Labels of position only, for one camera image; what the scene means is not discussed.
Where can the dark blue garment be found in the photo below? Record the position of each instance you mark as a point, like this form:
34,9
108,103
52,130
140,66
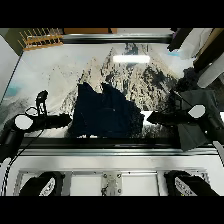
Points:
103,116

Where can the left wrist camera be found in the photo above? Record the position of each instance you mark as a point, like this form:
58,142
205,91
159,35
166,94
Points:
42,98

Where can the black garment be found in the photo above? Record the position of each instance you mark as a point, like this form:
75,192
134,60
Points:
180,38
188,80

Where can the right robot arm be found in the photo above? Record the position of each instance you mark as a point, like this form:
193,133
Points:
203,125

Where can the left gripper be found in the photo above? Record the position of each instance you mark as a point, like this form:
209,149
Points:
59,120

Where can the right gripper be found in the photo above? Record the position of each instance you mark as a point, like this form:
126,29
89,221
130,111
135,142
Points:
160,118

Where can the white garment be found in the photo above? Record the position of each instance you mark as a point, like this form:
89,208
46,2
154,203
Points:
195,41
211,75

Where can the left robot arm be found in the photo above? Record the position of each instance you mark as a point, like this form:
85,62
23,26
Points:
13,133

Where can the silver frame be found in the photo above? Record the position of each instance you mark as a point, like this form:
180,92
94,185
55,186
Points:
113,156

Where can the brown garment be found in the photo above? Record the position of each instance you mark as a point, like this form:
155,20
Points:
211,50

